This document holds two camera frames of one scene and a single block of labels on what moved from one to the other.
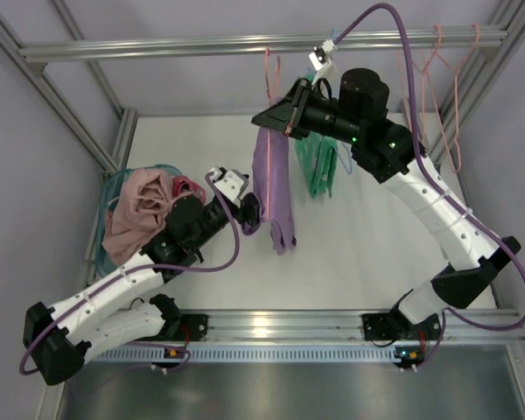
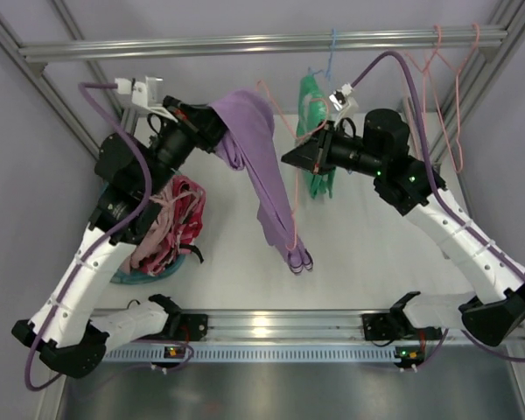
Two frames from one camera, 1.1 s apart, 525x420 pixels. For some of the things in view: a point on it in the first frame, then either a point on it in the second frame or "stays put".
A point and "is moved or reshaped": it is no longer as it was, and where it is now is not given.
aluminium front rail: x=502 y=327 stays put
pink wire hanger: x=270 y=101 → x=297 y=136
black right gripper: x=300 y=108 → x=325 y=150
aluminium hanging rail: x=342 y=40 stays put
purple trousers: x=272 y=185 is moved or reshaped
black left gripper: x=243 y=210 → x=197 y=124
